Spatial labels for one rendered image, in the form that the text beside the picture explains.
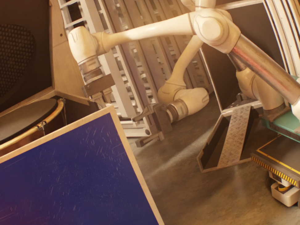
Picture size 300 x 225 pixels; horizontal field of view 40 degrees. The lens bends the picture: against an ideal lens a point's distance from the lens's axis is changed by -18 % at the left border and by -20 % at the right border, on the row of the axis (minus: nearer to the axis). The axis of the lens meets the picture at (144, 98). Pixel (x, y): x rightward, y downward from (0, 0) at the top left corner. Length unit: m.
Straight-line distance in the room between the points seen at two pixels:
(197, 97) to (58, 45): 1.42
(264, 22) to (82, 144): 3.18
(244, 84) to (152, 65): 2.12
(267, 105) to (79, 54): 1.04
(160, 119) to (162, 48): 2.52
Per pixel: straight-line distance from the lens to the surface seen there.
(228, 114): 4.03
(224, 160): 3.42
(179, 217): 2.87
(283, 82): 1.78
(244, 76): 2.55
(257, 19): 4.76
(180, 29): 1.90
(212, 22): 1.66
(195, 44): 2.30
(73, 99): 2.57
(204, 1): 2.28
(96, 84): 1.99
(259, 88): 2.44
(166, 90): 2.37
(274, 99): 2.43
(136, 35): 2.01
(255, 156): 2.54
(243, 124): 3.73
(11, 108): 3.02
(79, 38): 1.98
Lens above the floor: 1.35
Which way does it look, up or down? 12 degrees down
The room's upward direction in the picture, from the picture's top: 20 degrees counter-clockwise
